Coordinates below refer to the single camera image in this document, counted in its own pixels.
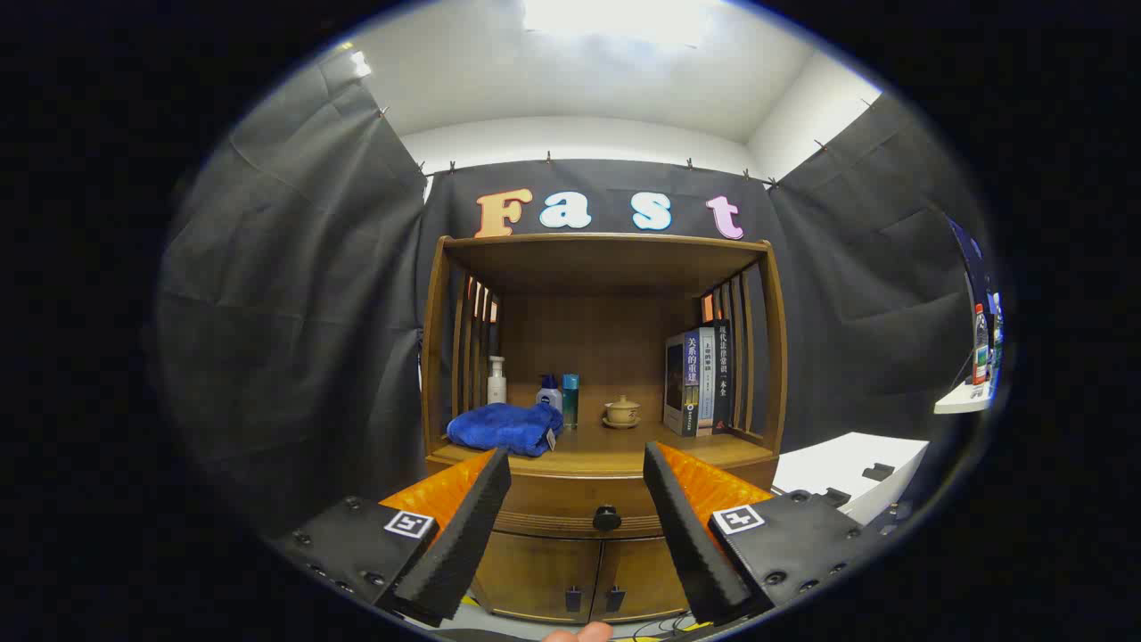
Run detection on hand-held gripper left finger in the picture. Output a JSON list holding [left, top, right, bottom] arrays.
[[267, 446, 513, 628]]

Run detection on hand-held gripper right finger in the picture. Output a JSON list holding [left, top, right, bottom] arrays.
[[642, 441, 910, 625]]

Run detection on wooden drawer with black knob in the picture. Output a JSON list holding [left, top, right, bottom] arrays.
[[426, 457, 779, 539]]

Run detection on wooden cabinet door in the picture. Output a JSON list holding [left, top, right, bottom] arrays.
[[591, 538, 692, 623], [472, 531, 603, 622]]

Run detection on wooden countertop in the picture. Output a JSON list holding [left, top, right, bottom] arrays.
[[426, 419, 776, 478]]

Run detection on wooden cabinet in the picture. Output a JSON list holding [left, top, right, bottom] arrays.
[[419, 232, 790, 625]]

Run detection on blue towel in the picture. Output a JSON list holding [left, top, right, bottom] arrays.
[[446, 403, 564, 458]]

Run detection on white box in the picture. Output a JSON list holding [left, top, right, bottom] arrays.
[[771, 432, 930, 527]]

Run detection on thick book with dark cover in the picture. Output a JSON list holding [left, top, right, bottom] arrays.
[[663, 330, 702, 438]]

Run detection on book with pale spine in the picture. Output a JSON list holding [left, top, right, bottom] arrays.
[[697, 326, 717, 435]]

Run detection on book with black spine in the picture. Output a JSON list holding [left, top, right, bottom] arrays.
[[711, 319, 734, 435]]

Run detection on white shelf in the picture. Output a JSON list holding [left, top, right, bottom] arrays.
[[933, 382, 992, 416]]

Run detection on water bottle with red label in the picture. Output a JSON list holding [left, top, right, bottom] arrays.
[[972, 303, 990, 386]]

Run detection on water bottle with green label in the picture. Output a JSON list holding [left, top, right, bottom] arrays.
[[989, 294, 1004, 393]]

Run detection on floor cables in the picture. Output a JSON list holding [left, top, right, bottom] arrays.
[[615, 611, 714, 641]]

